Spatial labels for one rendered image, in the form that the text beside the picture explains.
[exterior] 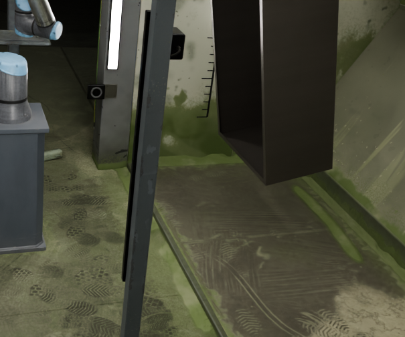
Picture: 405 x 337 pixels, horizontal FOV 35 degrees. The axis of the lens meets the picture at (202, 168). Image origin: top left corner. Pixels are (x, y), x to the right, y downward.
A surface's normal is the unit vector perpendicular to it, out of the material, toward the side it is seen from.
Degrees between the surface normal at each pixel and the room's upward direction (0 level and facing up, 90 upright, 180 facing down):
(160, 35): 90
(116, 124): 90
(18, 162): 90
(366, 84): 57
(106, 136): 90
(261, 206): 0
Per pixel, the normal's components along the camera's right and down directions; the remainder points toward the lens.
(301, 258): 0.13, -0.89
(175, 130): 0.34, 0.46
